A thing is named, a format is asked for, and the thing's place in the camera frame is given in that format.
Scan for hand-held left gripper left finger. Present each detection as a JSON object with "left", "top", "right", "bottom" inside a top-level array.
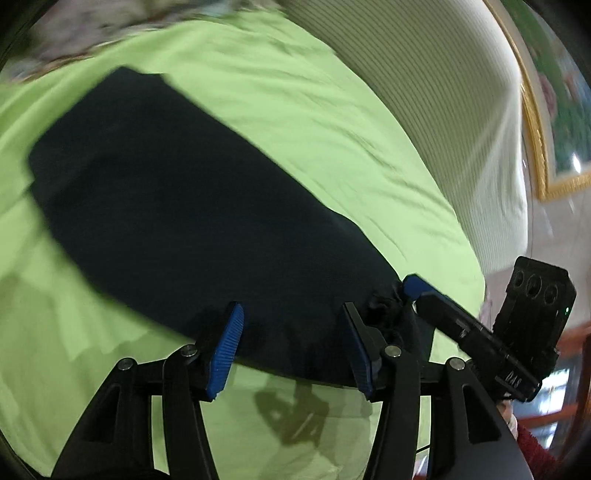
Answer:
[{"left": 51, "top": 302, "right": 246, "bottom": 480}]

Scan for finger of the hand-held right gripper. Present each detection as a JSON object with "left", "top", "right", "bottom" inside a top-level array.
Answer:
[{"left": 403, "top": 273, "right": 482, "bottom": 346}]

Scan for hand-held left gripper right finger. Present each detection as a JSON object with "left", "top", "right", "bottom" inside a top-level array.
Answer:
[{"left": 342, "top": 302, "right": 536, "bottom": 480}]

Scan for dark navy pants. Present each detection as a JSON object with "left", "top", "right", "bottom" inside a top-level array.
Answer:
[{"left": 28, "top": 66, "right": 435, "bottom": 389}]

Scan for person's right forearm red sleeve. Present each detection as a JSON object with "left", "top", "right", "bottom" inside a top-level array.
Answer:
[{"left": 515, "top": 422, "right": 559, "bottom": 480}]

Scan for person's right hand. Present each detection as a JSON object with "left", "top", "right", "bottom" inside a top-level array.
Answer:
[{"left": 496, "top": 398, "right": 519, "bottom": 432}]

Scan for reddish wooden furniture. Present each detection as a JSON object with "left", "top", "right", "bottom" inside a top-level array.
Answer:
[{"left": 526, "top": 323, "right": 591, "bottom": 455}]

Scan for light green bed sheet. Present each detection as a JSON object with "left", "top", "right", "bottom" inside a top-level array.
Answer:
[{"left": 0, "top": 9, "right": 486, "bottom": 480}]

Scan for floral patterned cloth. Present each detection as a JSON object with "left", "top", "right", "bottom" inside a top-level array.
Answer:
[{"left": 4, "top": 0, "right": 288, "bottom": 85}]

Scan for gold framed wall picture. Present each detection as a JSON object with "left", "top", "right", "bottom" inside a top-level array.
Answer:
[{"left": 485, "top": 0, "right": 591, "bottom": 202}]

